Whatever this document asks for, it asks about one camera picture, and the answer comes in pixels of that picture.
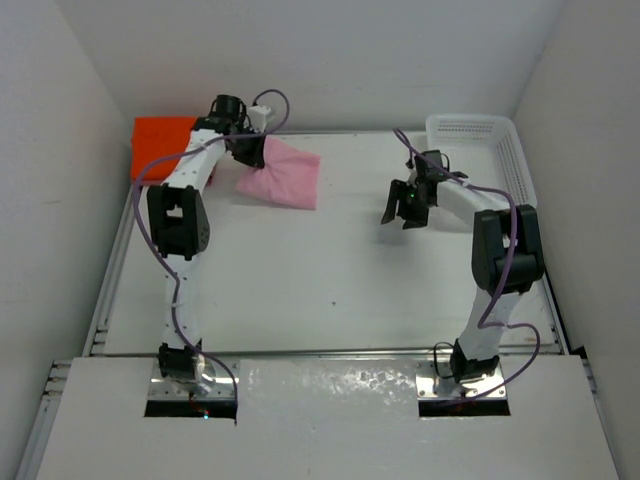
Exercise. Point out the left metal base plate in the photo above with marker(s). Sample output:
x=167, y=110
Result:
x=208, y=393

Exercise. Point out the orange t-shirt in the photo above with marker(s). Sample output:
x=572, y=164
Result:
x=156, y=137

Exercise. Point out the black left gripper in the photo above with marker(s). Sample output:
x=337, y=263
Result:
x=255, y=156

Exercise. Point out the light pink t-shirt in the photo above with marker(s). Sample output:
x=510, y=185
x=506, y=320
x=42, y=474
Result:
x=289, y=177

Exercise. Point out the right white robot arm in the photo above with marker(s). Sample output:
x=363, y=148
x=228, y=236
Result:
x=506, y=253

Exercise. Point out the metal base plate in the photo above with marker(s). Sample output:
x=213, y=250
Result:
x=208, y=393
x=439, y=395

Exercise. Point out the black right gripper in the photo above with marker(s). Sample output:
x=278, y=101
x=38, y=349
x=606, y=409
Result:
x=398, y=188

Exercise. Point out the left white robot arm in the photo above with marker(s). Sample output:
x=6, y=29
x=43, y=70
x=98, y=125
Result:
x=179, y=227

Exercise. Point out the white plastic basket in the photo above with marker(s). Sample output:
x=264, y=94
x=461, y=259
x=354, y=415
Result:
x=485, y=147

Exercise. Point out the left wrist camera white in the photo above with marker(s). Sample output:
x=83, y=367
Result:
x=259, y=117

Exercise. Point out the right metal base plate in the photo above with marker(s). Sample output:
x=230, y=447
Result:
x=439, y=395

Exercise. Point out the white front cover panel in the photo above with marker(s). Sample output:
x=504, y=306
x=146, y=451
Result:
x=316, y=419

